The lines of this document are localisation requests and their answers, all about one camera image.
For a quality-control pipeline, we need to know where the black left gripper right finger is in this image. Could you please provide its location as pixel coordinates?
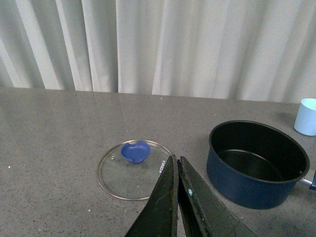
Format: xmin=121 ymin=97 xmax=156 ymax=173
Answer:
xmin=178 ymin=157 xmax=255 ymax=237

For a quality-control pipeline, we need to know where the white curtain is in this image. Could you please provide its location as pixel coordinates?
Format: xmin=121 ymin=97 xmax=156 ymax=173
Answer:
xmin=0 ymin=0 xmax=316 ymax=103

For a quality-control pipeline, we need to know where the light blue cup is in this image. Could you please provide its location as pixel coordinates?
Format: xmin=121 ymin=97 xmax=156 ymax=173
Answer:
xmin=294 ymin=98 xmax=316 ymax=136

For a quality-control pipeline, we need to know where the dark blue saucepan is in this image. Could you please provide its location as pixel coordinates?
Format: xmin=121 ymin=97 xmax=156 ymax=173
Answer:
xmin=206 ymin=120 xmax=310 ymax=209

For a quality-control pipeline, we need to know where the glass lid with blue knob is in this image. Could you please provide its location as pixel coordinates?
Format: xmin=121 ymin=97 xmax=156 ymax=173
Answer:
xmin=97 ymin=140 xmax=173 ymax=201

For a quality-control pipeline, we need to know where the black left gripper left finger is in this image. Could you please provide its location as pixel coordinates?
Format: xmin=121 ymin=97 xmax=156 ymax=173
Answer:
xmin=126 ymin=156 xmax=178 ymax=237

